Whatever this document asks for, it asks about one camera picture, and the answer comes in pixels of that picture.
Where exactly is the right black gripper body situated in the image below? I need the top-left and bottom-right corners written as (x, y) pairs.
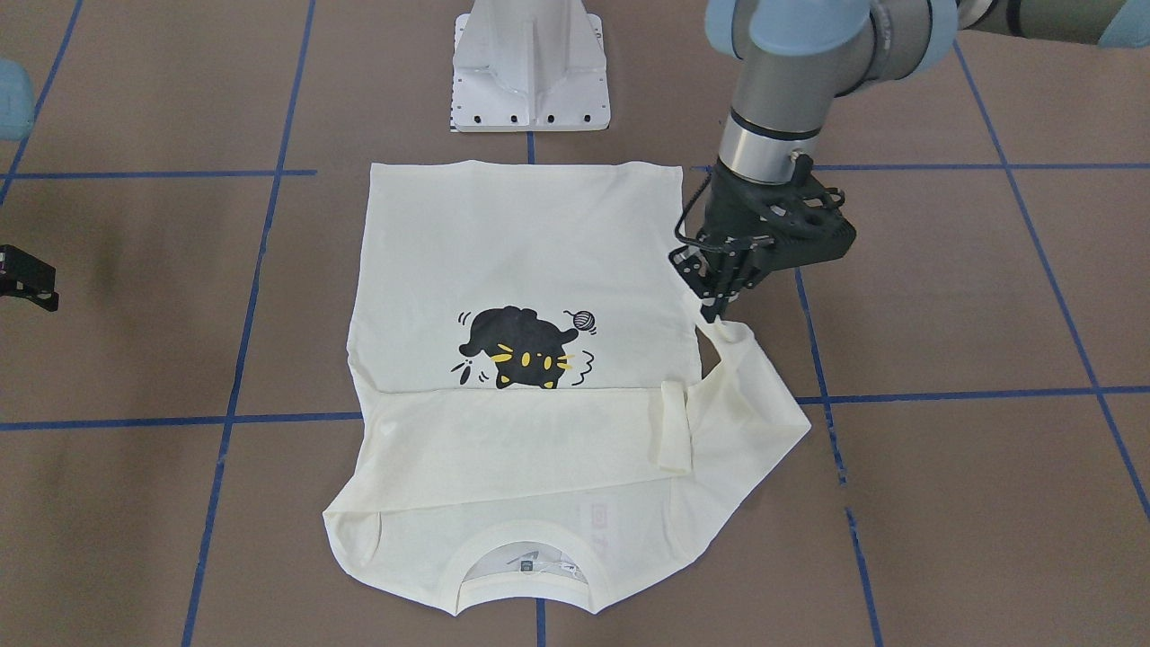
top-left (1, 244), bottom-right (60, 311)

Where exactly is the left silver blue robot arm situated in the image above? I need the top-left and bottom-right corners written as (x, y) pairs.
top-left (669, 1), bottom-right (1147, 322)

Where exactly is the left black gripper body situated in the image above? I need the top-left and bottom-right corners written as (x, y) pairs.
top-left (668, 160), bottom-right (857, 298)

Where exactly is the cream cat print t-shirt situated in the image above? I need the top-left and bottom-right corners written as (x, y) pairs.
top-left (322, 161), bottom-right (810, 615)

